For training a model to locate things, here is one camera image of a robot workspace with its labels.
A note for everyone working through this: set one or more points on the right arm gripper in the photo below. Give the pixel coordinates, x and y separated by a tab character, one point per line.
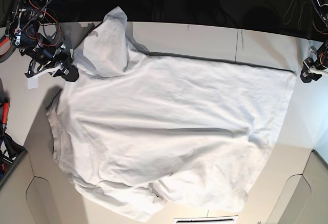
48	57

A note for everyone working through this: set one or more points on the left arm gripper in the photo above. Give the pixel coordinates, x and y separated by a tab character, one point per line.
315	66

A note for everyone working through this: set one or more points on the white t-shirt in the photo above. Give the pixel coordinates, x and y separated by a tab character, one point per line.
135	131

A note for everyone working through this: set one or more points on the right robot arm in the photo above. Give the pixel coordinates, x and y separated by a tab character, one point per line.
34	31

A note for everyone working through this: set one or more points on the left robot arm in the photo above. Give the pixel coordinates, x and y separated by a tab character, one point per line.
320	7

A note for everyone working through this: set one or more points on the orange grey pliers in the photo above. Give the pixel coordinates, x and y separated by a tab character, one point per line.
6	49

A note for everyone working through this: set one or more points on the grey bin with tools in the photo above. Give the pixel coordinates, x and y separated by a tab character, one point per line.
10	157

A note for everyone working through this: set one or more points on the white vent grille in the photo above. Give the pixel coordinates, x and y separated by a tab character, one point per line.
207	220

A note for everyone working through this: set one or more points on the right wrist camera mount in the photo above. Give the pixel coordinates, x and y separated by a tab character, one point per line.
33	80

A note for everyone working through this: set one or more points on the orange handled tool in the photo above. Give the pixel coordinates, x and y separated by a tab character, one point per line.
5	105

